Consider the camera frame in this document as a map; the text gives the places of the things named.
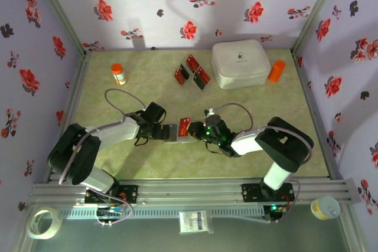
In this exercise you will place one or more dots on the clear packing tape roll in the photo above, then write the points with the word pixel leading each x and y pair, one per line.
pixel 31 228

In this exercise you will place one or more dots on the clear bag printed label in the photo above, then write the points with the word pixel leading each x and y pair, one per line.
pixel 195 222

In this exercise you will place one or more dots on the black VIP card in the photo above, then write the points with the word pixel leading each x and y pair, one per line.
pixel 184 70
pixel 173 132
pixel 199 82

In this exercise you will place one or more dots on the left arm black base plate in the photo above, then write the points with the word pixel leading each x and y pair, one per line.
pixel 130 194

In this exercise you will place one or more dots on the white jar yellow label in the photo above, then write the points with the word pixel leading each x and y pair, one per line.
pixel 325 207

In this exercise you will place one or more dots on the white medicine storage box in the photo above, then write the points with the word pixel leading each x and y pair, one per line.
pixel 240 63

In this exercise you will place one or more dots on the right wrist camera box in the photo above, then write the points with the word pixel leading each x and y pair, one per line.
pixel 211 113

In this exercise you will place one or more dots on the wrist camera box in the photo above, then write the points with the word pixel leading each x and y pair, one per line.
pixel 155 111
pixel 211 113

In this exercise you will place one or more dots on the red and black packets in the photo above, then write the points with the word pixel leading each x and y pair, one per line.
pixel 189 86

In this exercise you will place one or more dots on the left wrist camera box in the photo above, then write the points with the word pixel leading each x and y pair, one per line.
pixel 155 111

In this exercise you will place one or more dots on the orange-capped labelled supplement bottle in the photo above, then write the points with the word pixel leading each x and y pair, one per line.
pixel 119 73

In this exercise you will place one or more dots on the green card holder clear sleeves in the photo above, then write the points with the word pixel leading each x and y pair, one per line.
pixel 186 140

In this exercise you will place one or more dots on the aluminium frame post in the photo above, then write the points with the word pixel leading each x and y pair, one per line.
pixel 59 13
pixel 316 13

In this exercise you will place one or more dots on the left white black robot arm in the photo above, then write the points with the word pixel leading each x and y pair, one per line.
pixel 118 131

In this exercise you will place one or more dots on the plain orange plastic bottle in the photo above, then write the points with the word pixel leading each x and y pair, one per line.
pixel 277 71

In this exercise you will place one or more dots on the aluminium lower frame bar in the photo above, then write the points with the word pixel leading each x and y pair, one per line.
pixel 351 234
pixel 20 234

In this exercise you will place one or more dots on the red VIP card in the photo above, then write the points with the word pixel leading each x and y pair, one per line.
pixel 180 77
pixel 203 75
pixel 192 62
pixel 184 127

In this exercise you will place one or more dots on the aluminium table side rail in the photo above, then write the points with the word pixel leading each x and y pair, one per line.
pixel 313 110
pixel 75 95

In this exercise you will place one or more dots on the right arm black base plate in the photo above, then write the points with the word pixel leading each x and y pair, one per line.
pixel 251 193

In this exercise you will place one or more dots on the long aluminium mounting rail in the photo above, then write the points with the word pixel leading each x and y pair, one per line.
pixel 189 190

